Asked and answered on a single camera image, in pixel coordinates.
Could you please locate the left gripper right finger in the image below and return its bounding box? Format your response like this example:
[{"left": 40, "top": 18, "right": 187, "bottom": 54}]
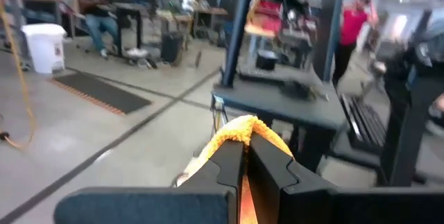
[{"left": 248, "top": 132, "right": 444, "bottom": 224}]

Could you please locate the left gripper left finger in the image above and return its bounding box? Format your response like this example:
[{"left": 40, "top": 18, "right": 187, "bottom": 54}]
[{"left": 53, "top": 139, "right": 246, "bottom": 224}]

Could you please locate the orange microfiber towel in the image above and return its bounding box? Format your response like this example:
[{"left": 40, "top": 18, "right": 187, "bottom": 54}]
[{"left": 173, "top": 114, "right": 296, "bottom": 224}]

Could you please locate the grey desk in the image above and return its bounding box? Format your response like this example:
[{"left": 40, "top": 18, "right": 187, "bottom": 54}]
[{"left": 211, "top": 64, "right": 348, "bottom": 173}]

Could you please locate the grey keyboard tray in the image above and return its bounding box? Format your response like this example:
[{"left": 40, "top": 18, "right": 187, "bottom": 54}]
[{"left": 327, "top": 92, "right": 417, "bottom": 183}]

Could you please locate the black backlit keyboard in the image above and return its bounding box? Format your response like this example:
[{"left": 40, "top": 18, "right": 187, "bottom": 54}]
[{"left": 338, "top": 92, "right": 389, "bottom": 148}]

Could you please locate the small black box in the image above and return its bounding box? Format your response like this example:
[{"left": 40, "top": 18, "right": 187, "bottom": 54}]
[{"left": 255, "top": 49, "right": 278, "bottom": 71}]

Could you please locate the black bin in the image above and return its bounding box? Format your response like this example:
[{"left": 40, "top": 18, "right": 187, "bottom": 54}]
[{"left": 160, "top": 31, "right": 185, "bottom": 64}]

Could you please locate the black orange-striped floor mat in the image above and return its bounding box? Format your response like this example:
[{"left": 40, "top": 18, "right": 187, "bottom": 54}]
[{"left": 48, "top": 71, "right": 153, "bottom": 116}]

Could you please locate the black desk pole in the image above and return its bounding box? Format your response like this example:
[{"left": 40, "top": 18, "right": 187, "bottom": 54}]
[
  {"left": 220, "top": 0, "right": 259, "bottom": 88},
  {"left": 311, "top": 0, "right": 348, "bottom": 83}
]

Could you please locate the person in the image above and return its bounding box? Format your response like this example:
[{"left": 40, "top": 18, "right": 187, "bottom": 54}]
[
  {"left": 331, "top": 0, "right": 379, "bottom": 86},
  {"left": 74, "top": 0, "right": 121, "bottom": 60}
]

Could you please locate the black desk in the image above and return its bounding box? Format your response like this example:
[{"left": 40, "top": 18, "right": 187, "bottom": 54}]
[{"left": 96, "top": 1, "right": 150, "bottom": 58}]

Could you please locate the white bin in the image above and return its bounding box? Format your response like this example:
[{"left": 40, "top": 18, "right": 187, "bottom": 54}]
[{"left": 20, "top": 23, "right": 67, "bottom": 75}]

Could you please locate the yellow floor cable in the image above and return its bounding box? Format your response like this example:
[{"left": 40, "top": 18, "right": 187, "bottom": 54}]
[{"left": 0, "top": 0, "right": 37, "bottom": 150}]

